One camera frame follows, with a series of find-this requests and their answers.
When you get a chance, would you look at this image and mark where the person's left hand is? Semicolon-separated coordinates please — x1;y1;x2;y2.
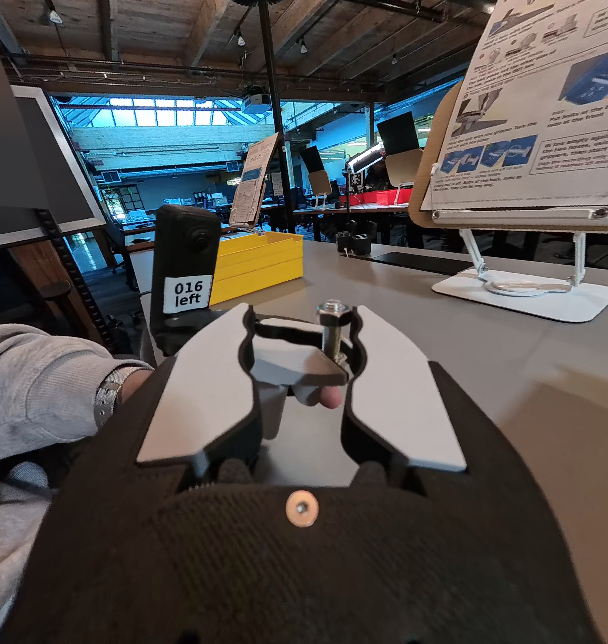
121;370;344;409

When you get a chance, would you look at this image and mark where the printed instruction sheet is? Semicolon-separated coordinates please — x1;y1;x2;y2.
421;0;608;212

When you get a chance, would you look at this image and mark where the brown document stand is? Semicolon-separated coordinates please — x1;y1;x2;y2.
228;132;281;233

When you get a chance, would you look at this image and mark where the black vertical pole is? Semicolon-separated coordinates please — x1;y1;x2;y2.
257;0;298;236

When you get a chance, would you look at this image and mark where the yellow plastic bin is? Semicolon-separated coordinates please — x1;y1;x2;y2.
208;231;305;306

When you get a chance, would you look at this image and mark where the person's left forearm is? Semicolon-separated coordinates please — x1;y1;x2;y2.
0;294;156;469

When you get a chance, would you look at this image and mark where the silver framed dark board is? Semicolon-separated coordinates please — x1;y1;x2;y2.
0;85;107;249

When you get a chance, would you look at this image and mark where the silver wristwatch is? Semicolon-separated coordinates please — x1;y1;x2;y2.
94;366;139;429

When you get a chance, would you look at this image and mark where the silver bolt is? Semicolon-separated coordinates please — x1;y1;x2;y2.
316;303;354;326

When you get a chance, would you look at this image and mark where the white light panel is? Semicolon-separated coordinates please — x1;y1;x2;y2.
345;142;386;173

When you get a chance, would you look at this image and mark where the steel hex bolt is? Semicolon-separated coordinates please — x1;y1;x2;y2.
320;299;351;369

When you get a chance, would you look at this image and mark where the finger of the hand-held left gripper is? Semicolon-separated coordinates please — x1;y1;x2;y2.
250;346;351;408
255;316;331;354

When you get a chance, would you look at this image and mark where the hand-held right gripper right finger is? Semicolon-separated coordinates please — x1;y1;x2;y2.
341;304;468;474

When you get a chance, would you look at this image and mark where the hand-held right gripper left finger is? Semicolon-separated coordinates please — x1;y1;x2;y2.
135;302;264;479

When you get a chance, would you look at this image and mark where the black toothed stand pole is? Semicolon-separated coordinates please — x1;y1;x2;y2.
35;209;117;353

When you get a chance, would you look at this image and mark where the instruction sheet on white stand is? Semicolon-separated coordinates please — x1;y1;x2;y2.
408;0;608;324

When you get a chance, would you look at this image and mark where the distant work table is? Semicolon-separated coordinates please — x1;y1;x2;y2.
293;199;412;245

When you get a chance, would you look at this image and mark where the grey desk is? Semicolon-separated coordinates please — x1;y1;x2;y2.
130;239;608;644

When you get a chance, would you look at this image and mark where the tan board stand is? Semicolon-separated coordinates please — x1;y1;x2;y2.
308;169;333;210
386;147;426;205

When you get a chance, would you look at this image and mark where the wooden post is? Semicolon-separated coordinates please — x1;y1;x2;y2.
7;244;103;348

